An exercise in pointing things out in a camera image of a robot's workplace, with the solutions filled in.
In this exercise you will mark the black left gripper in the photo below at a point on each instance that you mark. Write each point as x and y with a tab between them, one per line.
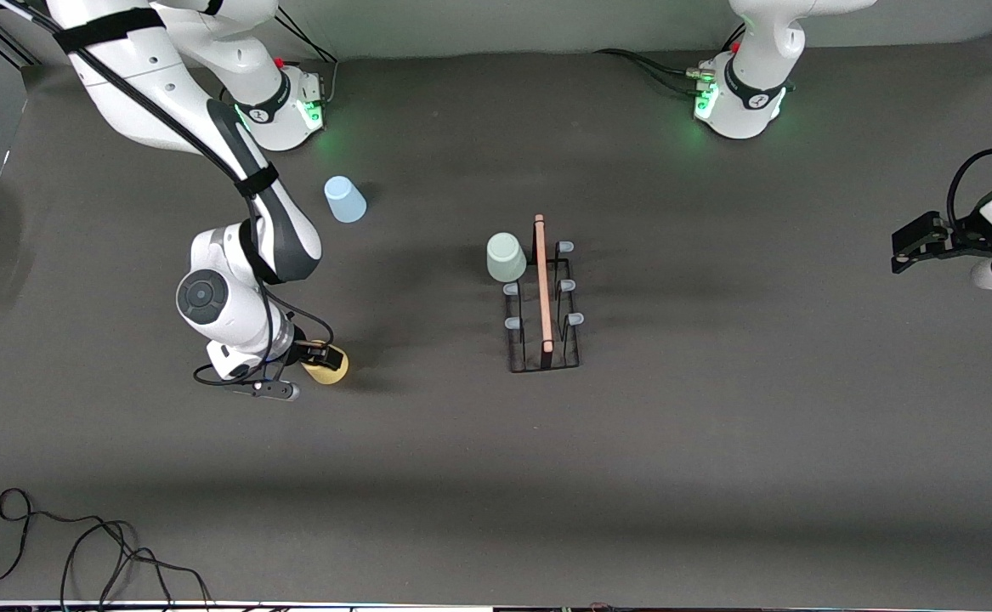
956	237

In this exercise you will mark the dark grey table cover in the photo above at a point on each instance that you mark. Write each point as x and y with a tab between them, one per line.
547	467

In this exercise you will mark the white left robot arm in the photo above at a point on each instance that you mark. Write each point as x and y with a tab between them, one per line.
759	51

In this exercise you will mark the light blue plastic cup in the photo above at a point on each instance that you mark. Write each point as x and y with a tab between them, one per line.
345	202

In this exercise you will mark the pale green plastic cup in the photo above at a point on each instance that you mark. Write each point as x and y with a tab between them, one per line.
506	255

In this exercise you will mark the yellow plastic cup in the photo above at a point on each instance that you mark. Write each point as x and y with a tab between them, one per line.
330	376

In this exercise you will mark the white table edge strip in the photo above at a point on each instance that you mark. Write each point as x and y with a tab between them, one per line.
206	607

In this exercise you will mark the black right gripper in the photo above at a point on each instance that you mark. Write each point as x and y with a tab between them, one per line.
305	352

